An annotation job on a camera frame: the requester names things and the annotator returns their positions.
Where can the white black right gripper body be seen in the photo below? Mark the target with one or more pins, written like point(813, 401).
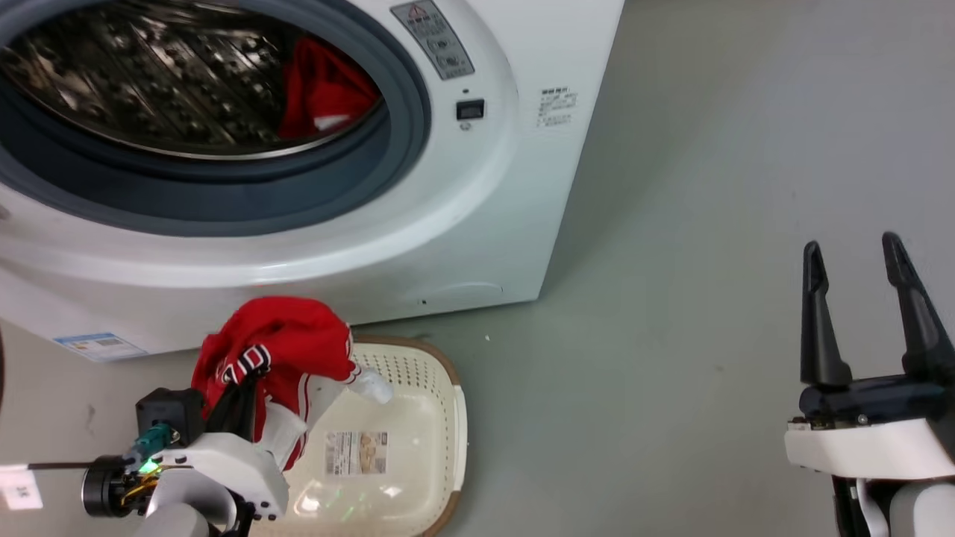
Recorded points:
point(873, 436)

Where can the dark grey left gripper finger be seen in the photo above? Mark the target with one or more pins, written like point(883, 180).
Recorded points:
point(237, 406)

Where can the grey rubber door gasket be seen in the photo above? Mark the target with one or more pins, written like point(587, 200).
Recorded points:
point(224, 198)

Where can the grey warning sticker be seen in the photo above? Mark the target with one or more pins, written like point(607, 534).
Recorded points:
point(436, 41)

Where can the white front-load washing machine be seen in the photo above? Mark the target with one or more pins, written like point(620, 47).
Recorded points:
point(477, 224)

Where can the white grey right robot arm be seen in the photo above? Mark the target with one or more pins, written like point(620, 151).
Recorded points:
point(906, 511)

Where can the printed paper label in basket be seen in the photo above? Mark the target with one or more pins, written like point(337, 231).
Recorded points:
point(357, 453)

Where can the steel washing machine drum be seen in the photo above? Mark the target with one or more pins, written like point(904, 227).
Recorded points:
point(149, 74)

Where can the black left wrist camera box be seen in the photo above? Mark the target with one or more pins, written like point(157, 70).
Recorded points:
point(170, 414)

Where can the blue energy label sticker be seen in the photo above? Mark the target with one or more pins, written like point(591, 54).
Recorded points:
point(101, 347)

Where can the cream plastic laundry basket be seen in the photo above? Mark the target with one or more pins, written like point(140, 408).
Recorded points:
point(418, 447)

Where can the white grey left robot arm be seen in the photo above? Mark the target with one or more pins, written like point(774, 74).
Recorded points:
point(149, 500)

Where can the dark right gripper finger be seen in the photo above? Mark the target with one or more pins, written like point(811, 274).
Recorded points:
point(818, 321)
point(919, 313)

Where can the red garment with white patch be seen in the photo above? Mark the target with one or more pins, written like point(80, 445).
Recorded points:
point(328, 82)

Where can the white paper tag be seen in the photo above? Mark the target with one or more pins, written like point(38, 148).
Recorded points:
point(20, 487)

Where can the small text sticker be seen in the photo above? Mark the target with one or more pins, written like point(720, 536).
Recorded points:
point(557, 107)

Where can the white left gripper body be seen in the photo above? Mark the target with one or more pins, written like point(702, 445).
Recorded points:
point(231, 466)

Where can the black door latch socket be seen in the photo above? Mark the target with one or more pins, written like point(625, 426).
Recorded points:
point(471, 110)

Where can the red jersey with white trim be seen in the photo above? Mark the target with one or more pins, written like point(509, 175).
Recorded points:
point(298, 335)

